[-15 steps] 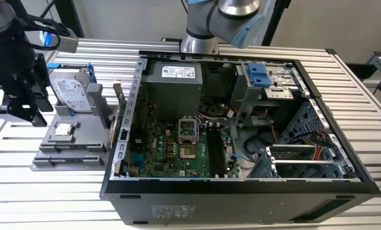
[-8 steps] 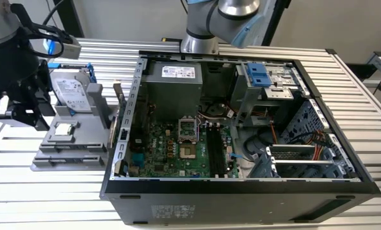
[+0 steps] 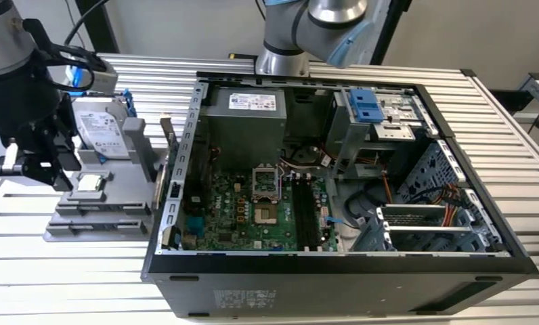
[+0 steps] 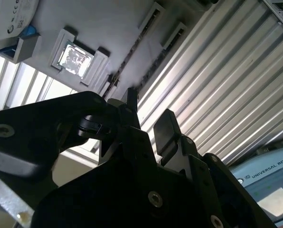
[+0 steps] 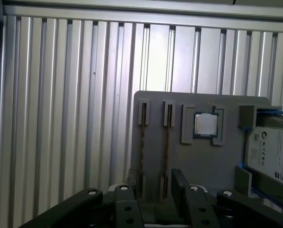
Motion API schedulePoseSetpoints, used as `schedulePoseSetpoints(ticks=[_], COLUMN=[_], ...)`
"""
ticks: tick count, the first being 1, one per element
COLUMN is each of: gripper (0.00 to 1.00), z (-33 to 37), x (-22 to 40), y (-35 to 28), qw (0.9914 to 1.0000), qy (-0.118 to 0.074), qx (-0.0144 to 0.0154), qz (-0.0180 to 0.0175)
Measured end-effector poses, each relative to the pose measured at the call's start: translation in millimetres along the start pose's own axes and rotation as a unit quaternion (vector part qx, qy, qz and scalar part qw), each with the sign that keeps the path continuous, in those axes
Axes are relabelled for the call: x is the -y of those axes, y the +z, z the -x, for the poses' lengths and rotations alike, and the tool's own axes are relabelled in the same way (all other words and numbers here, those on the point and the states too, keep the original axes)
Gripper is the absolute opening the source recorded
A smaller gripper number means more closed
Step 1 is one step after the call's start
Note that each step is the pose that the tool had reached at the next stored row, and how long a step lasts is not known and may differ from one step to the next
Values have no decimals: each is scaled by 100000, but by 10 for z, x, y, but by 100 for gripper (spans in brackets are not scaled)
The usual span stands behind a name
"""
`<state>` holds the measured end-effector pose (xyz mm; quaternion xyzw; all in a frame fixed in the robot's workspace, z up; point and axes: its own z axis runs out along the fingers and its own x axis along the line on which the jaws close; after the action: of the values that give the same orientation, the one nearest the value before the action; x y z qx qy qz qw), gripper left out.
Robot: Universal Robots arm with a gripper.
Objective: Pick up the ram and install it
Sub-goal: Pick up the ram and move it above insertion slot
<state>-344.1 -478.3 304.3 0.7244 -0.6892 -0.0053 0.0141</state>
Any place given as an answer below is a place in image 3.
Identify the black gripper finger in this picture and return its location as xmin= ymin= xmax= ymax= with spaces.
xmin=55 ymin=133 xmax=83 ymax=171
xmin=19 ymin=145 xmax=75 ymax=192

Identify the silver hard disk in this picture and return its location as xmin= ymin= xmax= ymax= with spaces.
xmin=72 ymin=97 xmax=131 ymax=160

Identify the silver CPU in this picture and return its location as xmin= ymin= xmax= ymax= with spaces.
xmin=78 ymin=175 xmax=104 ymax=191

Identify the grey parts rack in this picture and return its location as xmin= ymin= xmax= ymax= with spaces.
xmin=43 ymin=118 xmax=171 ymax=242

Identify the blue disk carrier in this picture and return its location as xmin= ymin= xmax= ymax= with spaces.
xmin=72 ymin=87 xmax=138 ymax=163

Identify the grey power supply unit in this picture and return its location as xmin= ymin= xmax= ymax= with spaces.
xmin=204 ymin=86 xmax=288 ymax=170

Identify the green motherboard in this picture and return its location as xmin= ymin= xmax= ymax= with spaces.
xmin=182 ymin=169 xmax=343 ymax=253

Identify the metal socket cover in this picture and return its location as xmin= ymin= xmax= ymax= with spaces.
xmin=250 ymin=164 xmax=283 ymax=203

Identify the CPU socket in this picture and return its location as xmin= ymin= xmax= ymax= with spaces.
xmin=254 ymin=201 xmax=279 ymax=225

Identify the black round case speaker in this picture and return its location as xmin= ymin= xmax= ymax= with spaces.
xmin=292 ymin=147 xmax=324 ymax=163

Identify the grey metal disk bay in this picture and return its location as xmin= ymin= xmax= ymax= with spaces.
xmin=327 ymin=86 xmax=428 ymax=179

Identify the black open PC case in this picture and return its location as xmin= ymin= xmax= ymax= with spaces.
xmin=140 ymin=69 xmax=539 ymax=319

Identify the blue drive bay latch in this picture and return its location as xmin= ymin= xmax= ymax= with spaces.
xmin=348 ymin=88 xmax=383 ymax=123

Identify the silver perforated drive cage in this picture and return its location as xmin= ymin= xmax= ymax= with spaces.
xmin=375 ymin=204 xmax=474 ymax=253

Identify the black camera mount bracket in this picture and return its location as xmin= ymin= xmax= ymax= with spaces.
xmin=22 ymin=18 xmax=94 ymax=92

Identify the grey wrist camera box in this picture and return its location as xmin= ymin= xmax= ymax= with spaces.
xmin=66 ymin=62 xmax=119 ymax=95

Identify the graphics card with bracket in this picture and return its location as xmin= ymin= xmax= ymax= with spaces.
xmin=154 ymin=112 xmax=182 ymax=208

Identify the black camera cable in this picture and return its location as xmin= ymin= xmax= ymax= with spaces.
xmin=63 ymin=0 xmax=111 ymax=48

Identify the black post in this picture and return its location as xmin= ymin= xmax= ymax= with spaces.
xmin=74 ymin=0 xmax=120 ymax=55
xmin=372 ymin=0 xmax=414 ymax=65

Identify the white purple wire bundle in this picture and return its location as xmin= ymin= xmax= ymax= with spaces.
xmin=279 ymin=156 xmax=332 ymax=170

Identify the black looped cable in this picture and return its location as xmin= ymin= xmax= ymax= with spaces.
xmin=344 ymin=188 xmax=386 ymax=228

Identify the orange wire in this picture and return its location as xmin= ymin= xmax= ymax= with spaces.
xmin=380 ymin=171 xmax=394 ymax=204

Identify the red yellow wire bundle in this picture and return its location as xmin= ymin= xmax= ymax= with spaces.
xmin=440 ymin=184 xmax=462 ymax=231

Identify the black bracket beside table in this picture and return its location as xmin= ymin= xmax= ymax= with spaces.
xmin=490 ymin=88 xmax=534 ymax=113

